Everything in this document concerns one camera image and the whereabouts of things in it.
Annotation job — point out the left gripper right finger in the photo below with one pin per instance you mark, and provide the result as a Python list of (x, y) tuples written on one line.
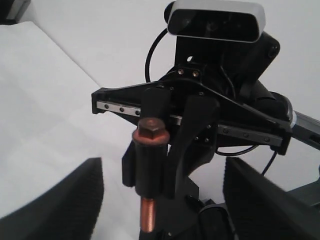
[(262, 205)]

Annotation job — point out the copper bolt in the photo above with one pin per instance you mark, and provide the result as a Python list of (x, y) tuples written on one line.
[(151, 133)]

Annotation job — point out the black sleeve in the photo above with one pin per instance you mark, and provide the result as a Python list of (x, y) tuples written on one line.
[(150, 170)]

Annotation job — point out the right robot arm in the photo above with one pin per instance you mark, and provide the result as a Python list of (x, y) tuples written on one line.
[(265, 82)]

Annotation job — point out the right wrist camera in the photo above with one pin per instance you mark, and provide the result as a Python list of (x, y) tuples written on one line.
[(212, 22)]

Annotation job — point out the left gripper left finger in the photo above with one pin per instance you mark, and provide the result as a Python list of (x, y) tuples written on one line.
[(57, 200)]

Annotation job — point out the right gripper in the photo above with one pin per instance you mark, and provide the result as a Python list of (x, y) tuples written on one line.
[(197, 82)]

